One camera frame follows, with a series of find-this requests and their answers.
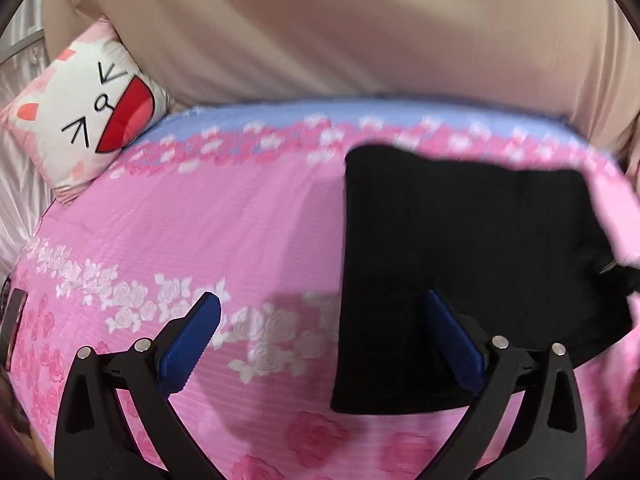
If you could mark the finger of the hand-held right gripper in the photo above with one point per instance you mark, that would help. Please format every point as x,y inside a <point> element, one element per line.
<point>622,275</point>

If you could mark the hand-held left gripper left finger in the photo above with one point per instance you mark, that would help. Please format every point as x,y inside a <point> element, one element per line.
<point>192,337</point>

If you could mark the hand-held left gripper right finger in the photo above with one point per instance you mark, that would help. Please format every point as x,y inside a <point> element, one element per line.
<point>452,340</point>

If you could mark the black pants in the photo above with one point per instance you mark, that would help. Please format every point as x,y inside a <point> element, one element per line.
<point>450,260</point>

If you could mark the pink rose bed sheet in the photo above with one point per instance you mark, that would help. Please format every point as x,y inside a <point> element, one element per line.
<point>200,240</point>

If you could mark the dark rectangular object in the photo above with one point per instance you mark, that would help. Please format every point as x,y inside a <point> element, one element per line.
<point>12,325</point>

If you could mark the pale satin cloth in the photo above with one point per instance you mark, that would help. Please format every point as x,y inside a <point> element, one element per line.
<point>20,175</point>

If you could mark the cat face pillow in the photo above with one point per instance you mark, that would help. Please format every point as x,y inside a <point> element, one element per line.
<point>85,110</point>

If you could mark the beige padded headboard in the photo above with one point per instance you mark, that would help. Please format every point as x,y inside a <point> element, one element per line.
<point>350,25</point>

